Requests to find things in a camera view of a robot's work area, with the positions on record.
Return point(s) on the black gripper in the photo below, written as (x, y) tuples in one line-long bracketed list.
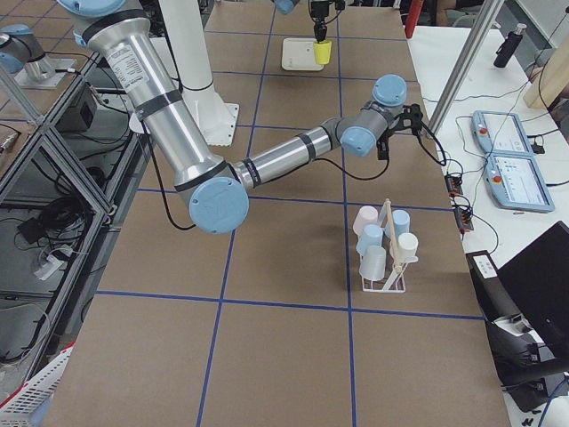
[(318, 20), (381, 150)]

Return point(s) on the cream plastic cup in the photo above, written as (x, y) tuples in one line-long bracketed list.
[(407, 246)]

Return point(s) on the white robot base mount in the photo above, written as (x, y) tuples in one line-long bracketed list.
[(174, 94)]

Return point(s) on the white wire cup rack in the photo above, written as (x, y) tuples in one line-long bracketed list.
[(394, 281)]

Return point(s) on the upper blue teach pendant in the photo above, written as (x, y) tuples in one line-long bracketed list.
[(500, 131)]

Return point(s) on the red cylinder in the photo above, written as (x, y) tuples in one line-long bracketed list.
[(413, 15)]

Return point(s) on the grey plastic cup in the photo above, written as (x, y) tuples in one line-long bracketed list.
[(373, 263)]

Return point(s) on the light blue plastic cup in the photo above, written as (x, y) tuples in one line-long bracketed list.
[(401, 221)]

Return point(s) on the lower blue teach pendant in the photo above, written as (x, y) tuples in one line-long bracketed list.
[(516, 183)]

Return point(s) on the yellow plastic cup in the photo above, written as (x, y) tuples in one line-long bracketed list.
[(322, 52)]

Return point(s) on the cream plastic tray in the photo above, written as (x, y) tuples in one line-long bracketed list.
[(298, 55)]

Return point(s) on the pink plastic cup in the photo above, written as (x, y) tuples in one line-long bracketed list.
[(366, 215)]

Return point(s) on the blue teach pendant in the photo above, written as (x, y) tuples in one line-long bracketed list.
[(500, 131), (516, 183)]

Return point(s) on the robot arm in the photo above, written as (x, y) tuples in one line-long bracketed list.
[(215, 190), (287, 6)]

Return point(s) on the black water bottle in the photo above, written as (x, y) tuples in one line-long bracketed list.
[(507, 49)]

